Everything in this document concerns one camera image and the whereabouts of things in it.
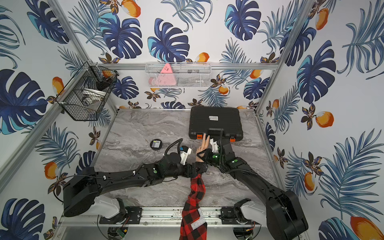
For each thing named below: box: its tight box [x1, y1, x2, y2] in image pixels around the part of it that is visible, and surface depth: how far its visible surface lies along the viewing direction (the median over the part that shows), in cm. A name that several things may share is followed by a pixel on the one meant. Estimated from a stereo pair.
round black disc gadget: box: [149, 138, 163, 151], surface depth 102 cm
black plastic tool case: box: [188, 106, 244, 143], surface depth 106 cm
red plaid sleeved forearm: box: [179, 173, 208, 240], surface depth 72 cm
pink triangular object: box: [148, 63, 177, 87], surface depth 92 cm
